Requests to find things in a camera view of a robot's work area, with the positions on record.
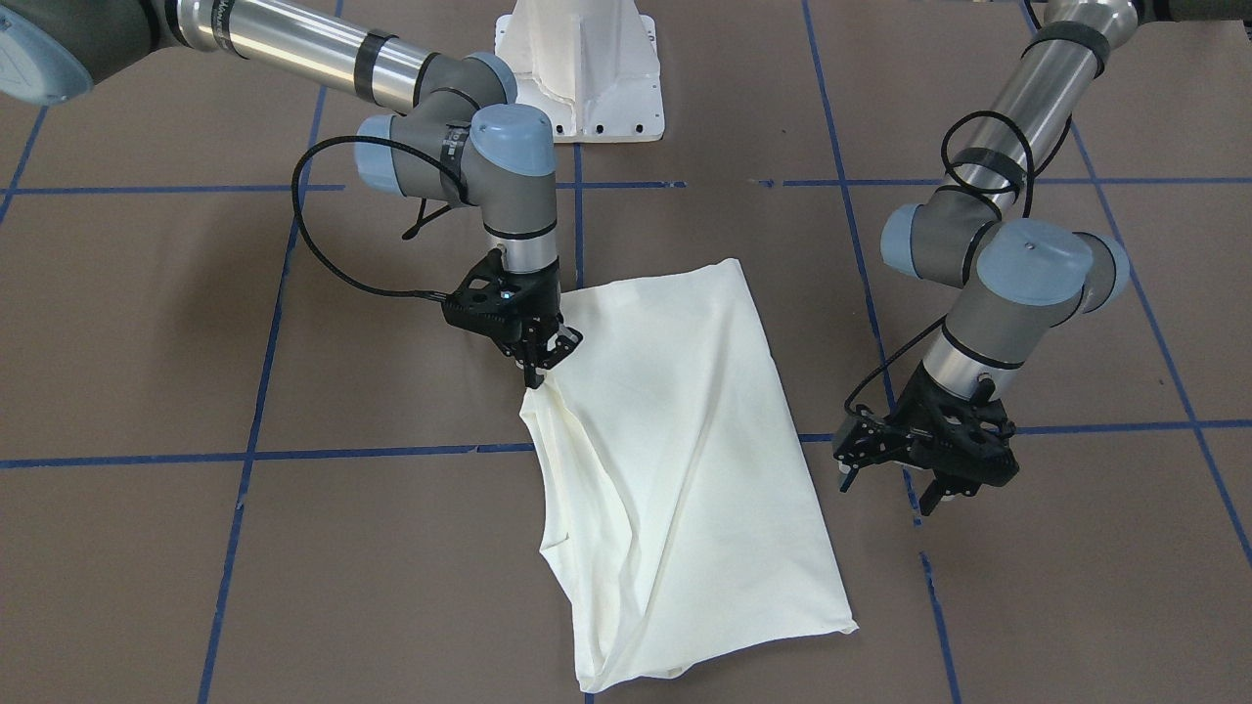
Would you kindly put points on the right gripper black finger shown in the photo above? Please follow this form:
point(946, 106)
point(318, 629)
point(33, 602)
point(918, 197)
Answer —
point(533, 375)

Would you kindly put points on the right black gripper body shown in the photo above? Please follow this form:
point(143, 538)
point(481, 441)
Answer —
point(541, 306)

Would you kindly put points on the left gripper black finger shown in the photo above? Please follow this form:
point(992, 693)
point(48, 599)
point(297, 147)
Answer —
point(848, 475)
point(938, 489)

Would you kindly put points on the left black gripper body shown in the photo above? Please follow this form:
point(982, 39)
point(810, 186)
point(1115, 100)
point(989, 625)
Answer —
point(873, 448)

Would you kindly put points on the cream long-sleeve cat shirt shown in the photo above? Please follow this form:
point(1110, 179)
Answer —
point(681, 520)

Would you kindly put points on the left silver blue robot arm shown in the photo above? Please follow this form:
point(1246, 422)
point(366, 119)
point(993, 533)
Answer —
point(1017, 276)

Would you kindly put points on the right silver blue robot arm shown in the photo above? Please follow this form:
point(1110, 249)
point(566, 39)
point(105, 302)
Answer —
point(450, 130)

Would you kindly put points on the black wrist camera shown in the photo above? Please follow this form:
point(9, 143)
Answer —
point(497, 303)

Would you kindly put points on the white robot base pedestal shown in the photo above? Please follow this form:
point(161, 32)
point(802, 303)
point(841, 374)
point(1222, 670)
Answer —
point(591, 66)

